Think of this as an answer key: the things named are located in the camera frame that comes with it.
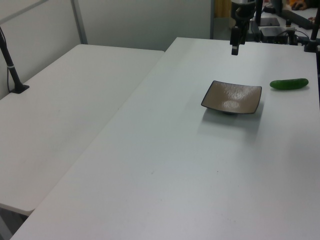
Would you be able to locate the square brown ceramic plate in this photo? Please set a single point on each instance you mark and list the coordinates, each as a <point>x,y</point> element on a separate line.
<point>232,97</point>

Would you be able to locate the grey flat laptop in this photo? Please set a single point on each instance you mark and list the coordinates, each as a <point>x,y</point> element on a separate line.
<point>270,21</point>

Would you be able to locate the grey office desk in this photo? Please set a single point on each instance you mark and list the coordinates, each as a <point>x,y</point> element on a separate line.
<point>303,16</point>

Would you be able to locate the green cucumber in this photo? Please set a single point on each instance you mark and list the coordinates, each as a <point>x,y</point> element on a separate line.
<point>289,84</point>

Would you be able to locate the yellow wooden cabinet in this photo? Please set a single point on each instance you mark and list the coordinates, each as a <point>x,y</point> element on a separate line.
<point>222,8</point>

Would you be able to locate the black vertical pole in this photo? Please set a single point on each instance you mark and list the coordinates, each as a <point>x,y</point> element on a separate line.
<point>258,11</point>

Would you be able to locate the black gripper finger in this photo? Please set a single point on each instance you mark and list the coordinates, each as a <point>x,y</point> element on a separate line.
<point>244,22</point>
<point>234,41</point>

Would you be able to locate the small dark bottle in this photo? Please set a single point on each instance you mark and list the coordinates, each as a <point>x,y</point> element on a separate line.
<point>288,22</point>

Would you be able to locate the black electronics box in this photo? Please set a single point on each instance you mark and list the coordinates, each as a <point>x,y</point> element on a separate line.
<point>273,34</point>

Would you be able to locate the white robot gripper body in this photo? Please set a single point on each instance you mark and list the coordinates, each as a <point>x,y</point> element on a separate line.
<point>243,2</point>

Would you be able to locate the black clamped camera stand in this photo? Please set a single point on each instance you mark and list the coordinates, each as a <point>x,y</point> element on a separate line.
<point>312,37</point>

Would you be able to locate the black camera pole with base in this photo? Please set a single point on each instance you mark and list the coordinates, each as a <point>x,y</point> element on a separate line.
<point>10,65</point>

